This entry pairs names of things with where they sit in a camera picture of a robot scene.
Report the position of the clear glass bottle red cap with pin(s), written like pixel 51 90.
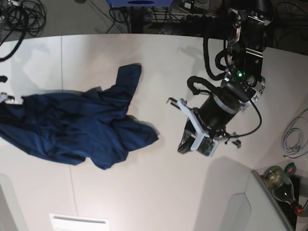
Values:
pixel 282 188

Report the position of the green tape roll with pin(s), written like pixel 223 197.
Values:
pixel 290 169

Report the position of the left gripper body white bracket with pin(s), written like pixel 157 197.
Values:
pixel 196 137

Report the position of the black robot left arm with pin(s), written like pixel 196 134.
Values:
pixel 233 45

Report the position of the blue plastic crate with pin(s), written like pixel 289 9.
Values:
pixel 140 3

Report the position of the black power strip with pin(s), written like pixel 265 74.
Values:
pixel 202 18

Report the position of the black table leg post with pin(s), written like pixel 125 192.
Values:
pixel 137 19

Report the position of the dark blue t-shirt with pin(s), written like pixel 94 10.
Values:
pixel 70 127

